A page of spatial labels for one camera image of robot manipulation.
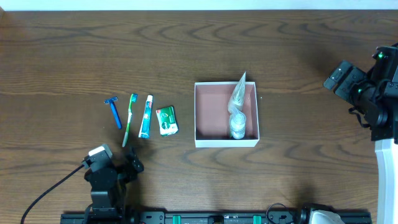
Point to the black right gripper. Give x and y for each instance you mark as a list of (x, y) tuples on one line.
[(351, 86)]

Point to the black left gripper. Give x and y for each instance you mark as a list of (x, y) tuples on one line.
[(125, 171)]

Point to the small toothpaste tube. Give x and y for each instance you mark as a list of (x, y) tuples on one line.
[(144, 132)]

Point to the green soap packet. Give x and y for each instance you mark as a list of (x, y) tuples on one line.
[(167, 121)]

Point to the green white toothbrush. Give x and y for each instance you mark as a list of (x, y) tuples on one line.
[(132, 100)]

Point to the blue disposable razor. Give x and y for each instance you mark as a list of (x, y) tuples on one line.
[(111, 103)]

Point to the white lotion tube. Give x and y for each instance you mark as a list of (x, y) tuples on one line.
[(237, 98)]

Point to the clear pump bottle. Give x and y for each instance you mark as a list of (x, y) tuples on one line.
[(237, 123)]

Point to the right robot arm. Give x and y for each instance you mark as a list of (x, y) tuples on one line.
[(373, 99)]

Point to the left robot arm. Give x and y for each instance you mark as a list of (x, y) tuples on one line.
[(108, 185)]

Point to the white cardboard box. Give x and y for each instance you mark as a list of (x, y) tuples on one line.
[(212, 117)]

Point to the black mounting rail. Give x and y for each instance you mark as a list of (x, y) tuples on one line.
[(211, 218)]

